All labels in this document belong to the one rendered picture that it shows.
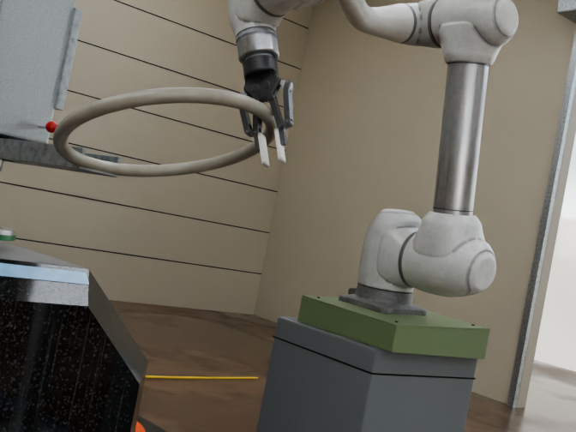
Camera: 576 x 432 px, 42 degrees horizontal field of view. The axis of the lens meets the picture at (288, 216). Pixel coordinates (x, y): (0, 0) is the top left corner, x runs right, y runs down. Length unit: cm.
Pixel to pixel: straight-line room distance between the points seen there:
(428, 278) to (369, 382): 30
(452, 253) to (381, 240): 23
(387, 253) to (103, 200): 610
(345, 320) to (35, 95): 102
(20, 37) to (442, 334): 133
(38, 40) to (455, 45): 109
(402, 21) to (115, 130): 616
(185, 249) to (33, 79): 638
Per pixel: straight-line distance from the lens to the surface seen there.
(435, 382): 203
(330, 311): 200
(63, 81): 220
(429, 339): 193
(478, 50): 192
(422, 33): 202
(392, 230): 202
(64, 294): 196
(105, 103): 150
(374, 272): 204
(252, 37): 165
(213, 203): 854
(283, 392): 210
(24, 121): 214
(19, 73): 213
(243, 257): 886
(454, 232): 189
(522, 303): 653
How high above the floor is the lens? 103
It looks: 1 degrees up
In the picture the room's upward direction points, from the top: 11 degrees clockwise
